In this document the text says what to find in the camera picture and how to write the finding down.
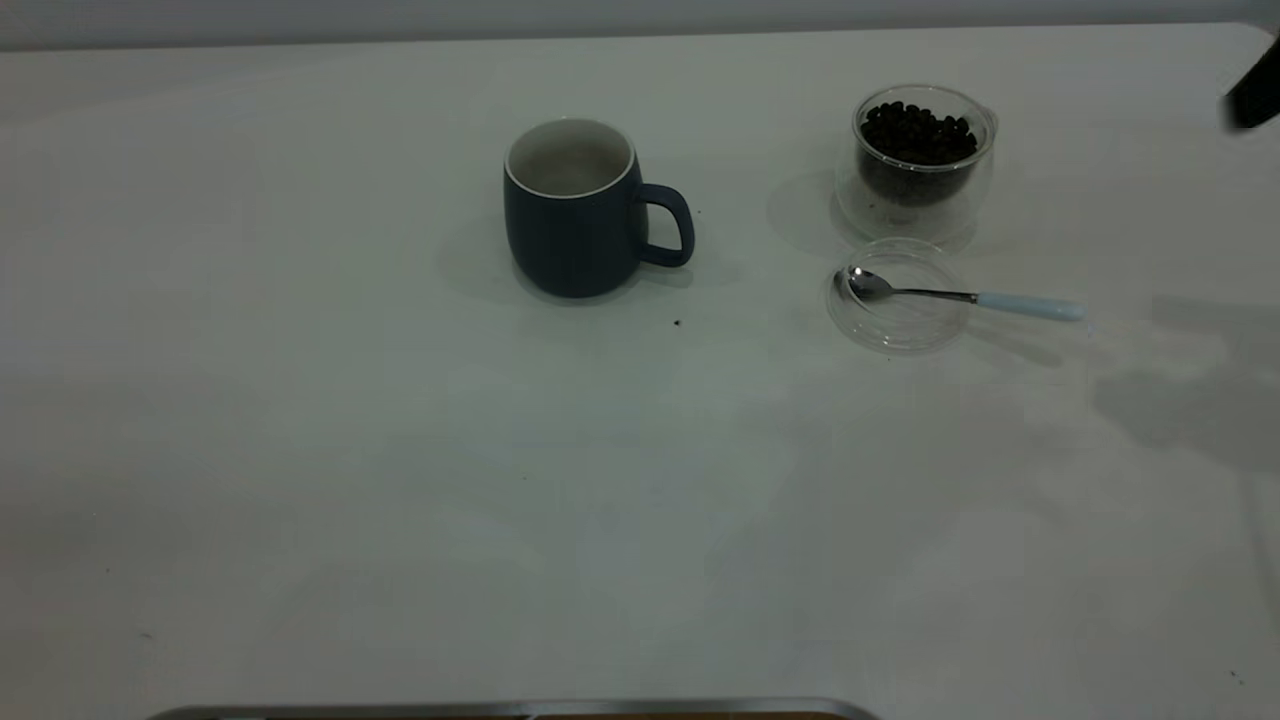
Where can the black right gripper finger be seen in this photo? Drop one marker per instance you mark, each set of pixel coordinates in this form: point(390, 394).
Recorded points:
point(1260, 95)

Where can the grey-blue mug with white interior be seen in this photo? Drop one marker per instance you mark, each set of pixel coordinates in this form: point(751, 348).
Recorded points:
point(570, 245)

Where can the dark coffee beans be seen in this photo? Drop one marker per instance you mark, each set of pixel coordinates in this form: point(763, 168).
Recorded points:
point(918, 135)

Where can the clear round glass dish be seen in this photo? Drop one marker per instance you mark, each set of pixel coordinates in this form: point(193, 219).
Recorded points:
point(895, 335)

